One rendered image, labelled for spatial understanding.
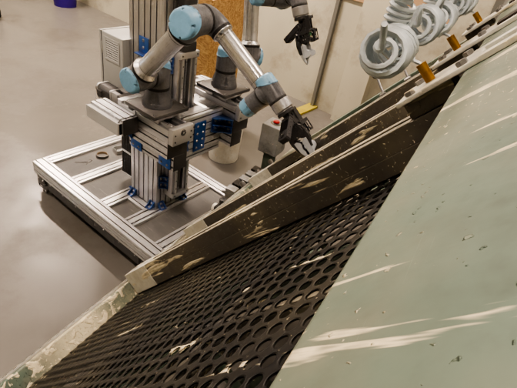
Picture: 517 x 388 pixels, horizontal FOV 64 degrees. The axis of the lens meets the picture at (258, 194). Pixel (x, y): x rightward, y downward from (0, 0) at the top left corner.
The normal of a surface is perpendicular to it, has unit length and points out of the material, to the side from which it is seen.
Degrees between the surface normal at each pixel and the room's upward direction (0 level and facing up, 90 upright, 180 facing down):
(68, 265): 0
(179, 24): 85
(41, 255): 0
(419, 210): 51
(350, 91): 90
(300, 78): 90
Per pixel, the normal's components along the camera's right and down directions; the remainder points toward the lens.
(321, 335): -0.56, -0.82
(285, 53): -0.62, 0.37
